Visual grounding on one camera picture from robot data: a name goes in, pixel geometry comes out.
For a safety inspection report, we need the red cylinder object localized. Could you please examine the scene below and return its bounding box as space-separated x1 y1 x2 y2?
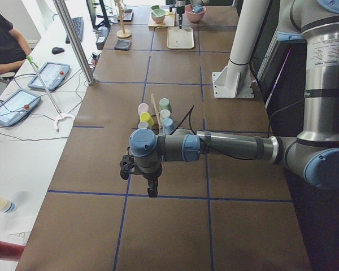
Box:
0 241 25 262

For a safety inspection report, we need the far teach pendant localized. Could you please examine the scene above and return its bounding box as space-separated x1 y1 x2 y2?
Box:
39 62 70 91

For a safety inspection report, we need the light blue cup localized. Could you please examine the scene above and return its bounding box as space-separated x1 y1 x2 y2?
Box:
162 118 175 134

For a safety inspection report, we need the folded grey cloth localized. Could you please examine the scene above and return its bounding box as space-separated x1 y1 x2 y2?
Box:
114 39 132 51

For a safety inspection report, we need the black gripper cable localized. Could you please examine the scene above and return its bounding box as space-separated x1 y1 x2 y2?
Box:
169 104 272 161

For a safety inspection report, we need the pink cup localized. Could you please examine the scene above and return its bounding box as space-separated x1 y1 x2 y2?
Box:
137 103 150 116

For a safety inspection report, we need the seated person black shirt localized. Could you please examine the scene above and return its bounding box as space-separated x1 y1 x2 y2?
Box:
0 14 32 75

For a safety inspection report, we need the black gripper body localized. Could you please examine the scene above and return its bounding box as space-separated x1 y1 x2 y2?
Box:
168 0 185 15
119 147 138 180

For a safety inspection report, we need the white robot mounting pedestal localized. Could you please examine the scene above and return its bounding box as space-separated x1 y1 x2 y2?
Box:
212 0 270 99

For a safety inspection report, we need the cream white cup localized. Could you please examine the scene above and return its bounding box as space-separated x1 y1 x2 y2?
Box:
160 109 171 120

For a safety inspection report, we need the near teach pendant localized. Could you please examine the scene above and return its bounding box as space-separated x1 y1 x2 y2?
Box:
0 89 41 126

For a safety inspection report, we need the teach pendant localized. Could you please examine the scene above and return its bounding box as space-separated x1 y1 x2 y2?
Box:
39 62 70 91
0 89 41 126

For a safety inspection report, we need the black computer mouse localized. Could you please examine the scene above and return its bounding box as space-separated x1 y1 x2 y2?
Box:
51 47 65 55

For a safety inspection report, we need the beige rabbit serving tray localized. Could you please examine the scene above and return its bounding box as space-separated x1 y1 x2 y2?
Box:
167 27 194 50

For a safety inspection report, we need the black keyboard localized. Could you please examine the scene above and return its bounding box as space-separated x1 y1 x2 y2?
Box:
71 17 84 42

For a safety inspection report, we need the green handled reacher grabber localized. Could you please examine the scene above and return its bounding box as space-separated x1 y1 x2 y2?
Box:
26 56 75 133

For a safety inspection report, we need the paper cup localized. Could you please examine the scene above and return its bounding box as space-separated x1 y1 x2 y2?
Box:
0 196 16 213

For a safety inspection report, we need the black computer monitor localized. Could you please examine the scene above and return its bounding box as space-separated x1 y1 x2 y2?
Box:
86 0 111 30

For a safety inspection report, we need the green cup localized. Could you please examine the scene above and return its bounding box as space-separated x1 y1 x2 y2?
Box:
159 98 172 112

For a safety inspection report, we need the white wire cup rack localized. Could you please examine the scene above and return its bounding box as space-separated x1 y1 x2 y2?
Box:
137 94 175 134

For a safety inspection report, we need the black framed tray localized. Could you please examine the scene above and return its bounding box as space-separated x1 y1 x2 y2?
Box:
111 9 134 23

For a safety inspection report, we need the aluminium frame post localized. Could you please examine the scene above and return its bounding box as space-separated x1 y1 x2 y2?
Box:
53 0 95 85

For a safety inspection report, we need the green ceramic bowl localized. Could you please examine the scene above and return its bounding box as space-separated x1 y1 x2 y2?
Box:
151 8 166 18

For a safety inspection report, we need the yellow cup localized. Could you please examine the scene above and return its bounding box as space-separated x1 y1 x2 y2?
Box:
140 112 154 127

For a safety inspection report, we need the wooden mug tree stand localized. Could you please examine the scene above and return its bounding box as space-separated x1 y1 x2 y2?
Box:
116 0 132 38

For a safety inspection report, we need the grey cup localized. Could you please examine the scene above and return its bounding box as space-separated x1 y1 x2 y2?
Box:
138 121 151 130

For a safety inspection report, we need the bamboo cutting board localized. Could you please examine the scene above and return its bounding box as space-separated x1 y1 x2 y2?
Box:
148 9 176 28

